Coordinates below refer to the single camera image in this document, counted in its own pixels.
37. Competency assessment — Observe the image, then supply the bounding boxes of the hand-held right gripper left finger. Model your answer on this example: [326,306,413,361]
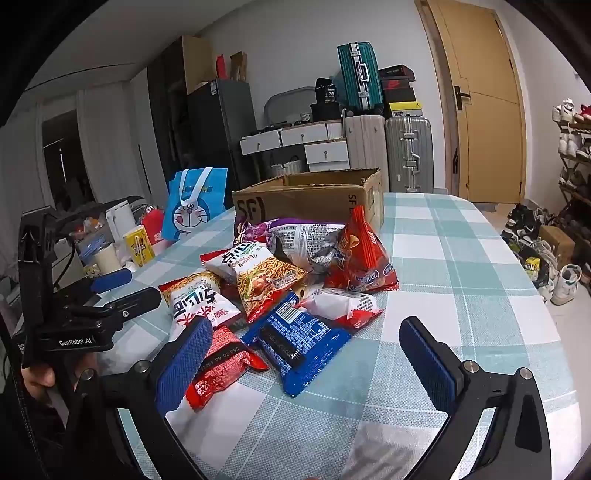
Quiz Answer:
[71,316,215,480]

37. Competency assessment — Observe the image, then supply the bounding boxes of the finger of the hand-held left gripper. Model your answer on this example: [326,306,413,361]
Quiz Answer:
[60,270,133,305]
[90,286,162,325]

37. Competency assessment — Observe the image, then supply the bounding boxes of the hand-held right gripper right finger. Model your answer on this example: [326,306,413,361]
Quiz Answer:
[399,316,552,480]

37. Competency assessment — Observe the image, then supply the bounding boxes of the small red snack packet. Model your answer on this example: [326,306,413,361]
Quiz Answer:
[187,325,269,411]

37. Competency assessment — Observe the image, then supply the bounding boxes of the white red noodle packet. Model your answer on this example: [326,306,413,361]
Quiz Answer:
[158,271,244,356]

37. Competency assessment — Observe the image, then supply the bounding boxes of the white red wafer packet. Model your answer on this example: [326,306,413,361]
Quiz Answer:
[298,287,385,330]

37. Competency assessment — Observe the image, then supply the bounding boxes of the orange noodle snack bag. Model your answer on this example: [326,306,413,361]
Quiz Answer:
[200,241,309,324]

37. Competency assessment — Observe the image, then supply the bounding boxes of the blue cookie packet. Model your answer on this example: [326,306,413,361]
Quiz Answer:
[241,291,352,398]

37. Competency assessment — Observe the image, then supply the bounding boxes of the red triangular chip bag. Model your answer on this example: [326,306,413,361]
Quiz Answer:
[322,206,399,292]

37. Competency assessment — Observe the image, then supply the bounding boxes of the purple silver snack bag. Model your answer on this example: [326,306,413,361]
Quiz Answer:
[267,217,348,274]

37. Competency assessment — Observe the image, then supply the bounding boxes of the brown cardboard box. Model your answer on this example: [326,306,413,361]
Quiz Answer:
[232,168,385,232]

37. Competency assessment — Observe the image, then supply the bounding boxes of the person's left hand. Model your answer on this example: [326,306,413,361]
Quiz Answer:
[21,357,98,391]

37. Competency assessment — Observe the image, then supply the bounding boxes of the white cup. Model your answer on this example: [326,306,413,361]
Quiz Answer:
[95,243,123,275]

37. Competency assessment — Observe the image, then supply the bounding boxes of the yellow carton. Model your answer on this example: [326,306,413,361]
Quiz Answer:
[124,226,156,265]

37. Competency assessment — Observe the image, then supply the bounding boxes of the white kettle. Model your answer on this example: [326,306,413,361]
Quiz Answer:
[105,200,139,245]

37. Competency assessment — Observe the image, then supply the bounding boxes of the red container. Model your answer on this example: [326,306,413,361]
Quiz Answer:
[141,205,167,243]

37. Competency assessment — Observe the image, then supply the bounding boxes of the green checkered tablecloth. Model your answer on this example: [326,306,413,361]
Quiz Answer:
[83,191,583,480]

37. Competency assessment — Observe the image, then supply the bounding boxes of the blue cartoon tote bag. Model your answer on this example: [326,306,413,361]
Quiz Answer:
[163,167,228,243]

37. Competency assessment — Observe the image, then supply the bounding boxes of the white curtain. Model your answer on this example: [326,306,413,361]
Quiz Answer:
[74,85,139,208]

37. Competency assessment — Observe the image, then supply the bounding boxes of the black trash bin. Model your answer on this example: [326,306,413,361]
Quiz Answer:
[512,242,555,289]

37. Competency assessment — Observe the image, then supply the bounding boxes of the pile of shoes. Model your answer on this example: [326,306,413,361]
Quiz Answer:
[501,203,583,306]

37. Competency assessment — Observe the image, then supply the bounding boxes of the small cardboard box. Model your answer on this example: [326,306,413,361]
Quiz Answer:
[539,225,575,268]

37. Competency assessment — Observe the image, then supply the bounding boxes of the dark refrigerator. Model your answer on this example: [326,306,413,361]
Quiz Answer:
[187,79,259,195]

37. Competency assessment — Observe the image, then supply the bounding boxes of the woven laundry basket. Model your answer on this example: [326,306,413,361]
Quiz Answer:
[272,156,305,176]

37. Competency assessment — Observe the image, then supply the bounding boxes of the silver suitcase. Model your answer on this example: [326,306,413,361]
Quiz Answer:
[385,116,435,193]

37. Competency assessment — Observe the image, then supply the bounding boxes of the beige suitcase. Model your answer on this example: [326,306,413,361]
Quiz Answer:
[344,114,391,192]

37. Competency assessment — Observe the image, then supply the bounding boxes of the white drawer unit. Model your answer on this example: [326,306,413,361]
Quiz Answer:
[305,141,350,172]

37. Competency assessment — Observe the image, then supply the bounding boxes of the white desk with drawers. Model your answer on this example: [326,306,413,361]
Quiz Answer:
[239,119,345,155]

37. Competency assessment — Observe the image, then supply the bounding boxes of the brown tall cabinet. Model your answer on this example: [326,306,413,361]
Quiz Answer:
[148,36,215,185]

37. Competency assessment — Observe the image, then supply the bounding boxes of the grey plastic tub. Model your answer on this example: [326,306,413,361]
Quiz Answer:
[264,86,319,127]

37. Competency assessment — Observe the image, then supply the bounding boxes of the wooden shoe rack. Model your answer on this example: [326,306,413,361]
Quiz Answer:
[554,99,591,222]

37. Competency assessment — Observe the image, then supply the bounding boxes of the wooden door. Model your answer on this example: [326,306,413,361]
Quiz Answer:
[427,0,527,204]

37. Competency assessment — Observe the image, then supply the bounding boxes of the yellow black shoe box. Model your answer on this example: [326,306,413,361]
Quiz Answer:
[388,100,423,118]

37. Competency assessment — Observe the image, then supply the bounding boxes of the black basket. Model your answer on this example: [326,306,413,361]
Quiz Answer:
[309,102,345,121]

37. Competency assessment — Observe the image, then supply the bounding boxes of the teal suitcase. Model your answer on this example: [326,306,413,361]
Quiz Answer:
[337,42,384,114]

